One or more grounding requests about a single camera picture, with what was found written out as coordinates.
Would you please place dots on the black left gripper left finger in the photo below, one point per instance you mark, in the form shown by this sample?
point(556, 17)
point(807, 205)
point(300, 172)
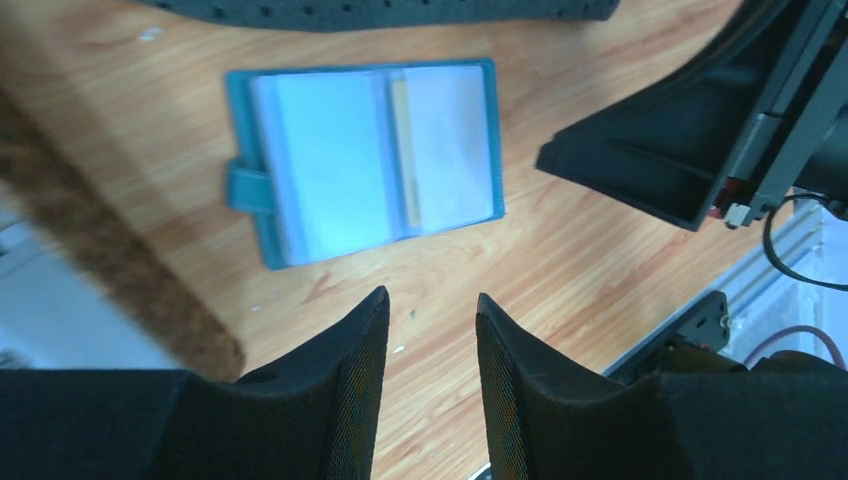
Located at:
point(310, 414)

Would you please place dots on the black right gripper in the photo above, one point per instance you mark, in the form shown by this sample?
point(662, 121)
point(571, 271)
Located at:
point(774, 79)

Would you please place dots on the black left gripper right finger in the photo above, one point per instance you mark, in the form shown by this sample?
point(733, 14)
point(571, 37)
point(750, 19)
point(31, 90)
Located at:
point(703, 416)

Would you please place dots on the teal leather card holder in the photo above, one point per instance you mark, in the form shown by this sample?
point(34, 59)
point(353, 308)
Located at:
point(317, 164)

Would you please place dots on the dark grey dotted cloth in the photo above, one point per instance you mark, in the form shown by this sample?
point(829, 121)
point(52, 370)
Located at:
point(332, 16)

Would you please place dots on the woven wicker basket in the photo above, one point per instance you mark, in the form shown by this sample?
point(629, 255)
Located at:
point(69, 213)

